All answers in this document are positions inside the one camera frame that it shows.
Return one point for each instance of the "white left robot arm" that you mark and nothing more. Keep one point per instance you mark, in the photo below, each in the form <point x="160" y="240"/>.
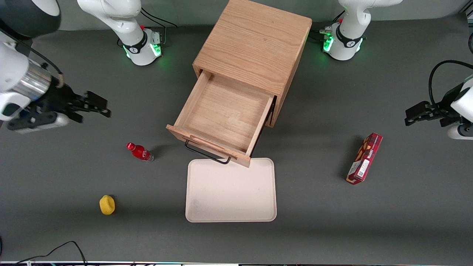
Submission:
<point x="349" y="33"/>

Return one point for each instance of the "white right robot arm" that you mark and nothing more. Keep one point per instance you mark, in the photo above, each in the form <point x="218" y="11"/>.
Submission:
<point x="16" y="70"/>

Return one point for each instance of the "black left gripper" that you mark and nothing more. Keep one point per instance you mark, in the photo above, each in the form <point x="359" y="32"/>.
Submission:
<point x="440" y="109"/>

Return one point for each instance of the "cream plastic tray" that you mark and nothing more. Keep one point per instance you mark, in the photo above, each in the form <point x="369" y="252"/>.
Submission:
<point x="231" y="192"/>

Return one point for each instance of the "red tartan shortbread box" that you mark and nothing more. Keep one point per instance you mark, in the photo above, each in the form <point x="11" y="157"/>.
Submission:
<point x="365" y="157"/>

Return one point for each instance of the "yellow sponge lemon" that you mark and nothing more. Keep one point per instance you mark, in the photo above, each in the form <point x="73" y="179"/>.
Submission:
<point x="107" y="205"/>

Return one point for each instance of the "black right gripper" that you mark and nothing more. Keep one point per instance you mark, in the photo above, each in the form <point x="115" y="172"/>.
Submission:
<point x="58" y="98"/>

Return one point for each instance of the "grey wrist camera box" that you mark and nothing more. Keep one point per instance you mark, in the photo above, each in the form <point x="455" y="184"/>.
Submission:
<point x="40" y="123"/>
<point x="460" y="132"/>

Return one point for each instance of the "wooden drawer cabinet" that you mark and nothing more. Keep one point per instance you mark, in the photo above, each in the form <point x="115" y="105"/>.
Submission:
<point x="255" y="40"/>

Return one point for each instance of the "small red bottle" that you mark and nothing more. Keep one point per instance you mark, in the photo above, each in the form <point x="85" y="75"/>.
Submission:
<point x="140" y="152"/>

